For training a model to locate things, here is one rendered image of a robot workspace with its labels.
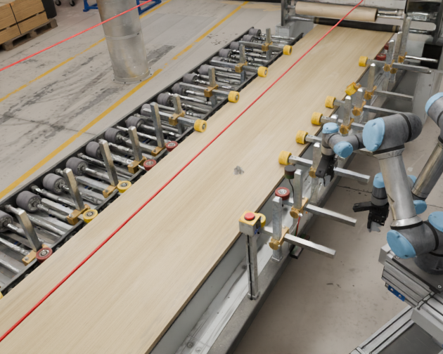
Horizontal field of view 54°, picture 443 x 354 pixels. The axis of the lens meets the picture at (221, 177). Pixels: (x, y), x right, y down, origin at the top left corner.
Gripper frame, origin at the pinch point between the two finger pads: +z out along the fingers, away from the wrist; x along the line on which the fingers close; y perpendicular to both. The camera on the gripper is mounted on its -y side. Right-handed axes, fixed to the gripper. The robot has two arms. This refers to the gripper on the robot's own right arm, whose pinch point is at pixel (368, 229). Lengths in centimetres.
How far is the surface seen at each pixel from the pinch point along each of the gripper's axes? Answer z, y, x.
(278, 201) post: -29, -36, -31
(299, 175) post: -26.8, -36.2, -5.8
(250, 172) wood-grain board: -7, -73, 8
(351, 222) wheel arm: -2.9, -8.6, -1.6
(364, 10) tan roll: -26, -83, 253
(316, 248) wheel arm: -2.6, -17.7, -26.6
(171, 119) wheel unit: -14, -146, 30
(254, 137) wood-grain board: -7, -88, 43
